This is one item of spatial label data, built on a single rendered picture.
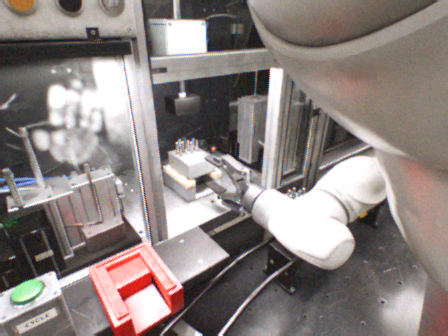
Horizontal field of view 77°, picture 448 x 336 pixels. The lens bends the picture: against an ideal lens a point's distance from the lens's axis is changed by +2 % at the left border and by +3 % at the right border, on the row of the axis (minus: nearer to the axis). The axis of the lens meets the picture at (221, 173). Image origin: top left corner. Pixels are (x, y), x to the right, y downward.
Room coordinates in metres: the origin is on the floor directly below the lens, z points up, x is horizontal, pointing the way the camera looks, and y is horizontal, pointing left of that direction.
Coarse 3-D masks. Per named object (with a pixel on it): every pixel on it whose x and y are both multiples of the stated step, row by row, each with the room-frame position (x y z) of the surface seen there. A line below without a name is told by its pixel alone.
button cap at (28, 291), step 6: (24, 282) 0.30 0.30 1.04; (30, 282) 0.30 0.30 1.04; (36, 282) 0.31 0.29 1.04; (18, 288) 0.29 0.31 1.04; (24, 288) 0.29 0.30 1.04; (30, 288) 0.29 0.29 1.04; (36, 288) 0.29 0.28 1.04; (42, 288) 0.30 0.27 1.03; (12, 294) 0.28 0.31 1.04; (18, 294) 0.28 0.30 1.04; (24, 294) 0.28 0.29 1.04; (30, 294) 0.28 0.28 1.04; (36, 294) 0.28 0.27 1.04; (12, 300) 0.28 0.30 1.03; (18, 300) 0.27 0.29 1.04; (24, 300) 0.27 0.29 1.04; (30, 300) 0.28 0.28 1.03
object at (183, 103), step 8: (184, 80) 0.83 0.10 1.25; (184, 88) 0.82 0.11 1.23; (168, 96) 0.82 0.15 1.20; (176, 96) 0.82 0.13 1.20; (184, 96) 0.82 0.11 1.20; (192, 96) 0.82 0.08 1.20; (168, 104) 0.81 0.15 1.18; (176, 104) 0.78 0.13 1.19; (184, 104) 0.80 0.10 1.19; (192, 104) 0.81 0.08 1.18; (200, 104) 0.83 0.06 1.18; (168, 112) 0.81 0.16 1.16; (176, 112) 0.78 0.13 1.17; (184, 112) 0.80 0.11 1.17; (192, 112) 0.81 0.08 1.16
